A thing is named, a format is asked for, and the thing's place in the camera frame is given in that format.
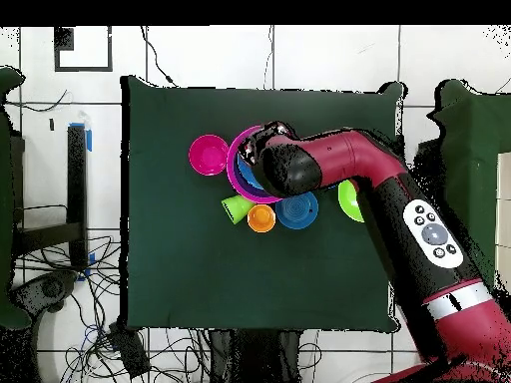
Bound black stand with blue tape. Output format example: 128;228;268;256
11;122;94;282

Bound black power adapter box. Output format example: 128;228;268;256
108;321;152;379

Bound dark green table cloth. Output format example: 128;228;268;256
121;75;404;334

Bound translucent blue ribbed bowl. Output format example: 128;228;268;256
274;191;319;230

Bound black floor cable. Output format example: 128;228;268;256
139;25;179;87

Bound green cup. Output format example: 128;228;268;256
221;193;256;225

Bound purple bowl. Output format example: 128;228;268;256
232;161;280;200

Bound orange cup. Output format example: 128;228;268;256
247;203;277;233

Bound large green bowl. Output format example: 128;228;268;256
337;179;365;223

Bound large light blue bowl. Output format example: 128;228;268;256
237;153;264;192

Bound tangle of black cables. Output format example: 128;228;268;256
15;234;209;383

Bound white boxes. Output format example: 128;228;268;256
494;151;511;288

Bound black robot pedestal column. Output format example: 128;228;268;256
207;328;304;383

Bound black square floor frame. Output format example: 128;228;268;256
54;25;114;74

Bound small crimson bowl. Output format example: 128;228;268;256
188;134;231;178

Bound green cloth covered table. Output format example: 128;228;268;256
426;78;511;288
0;65;32;331

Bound large pink bowl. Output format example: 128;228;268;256
226;125;284;205

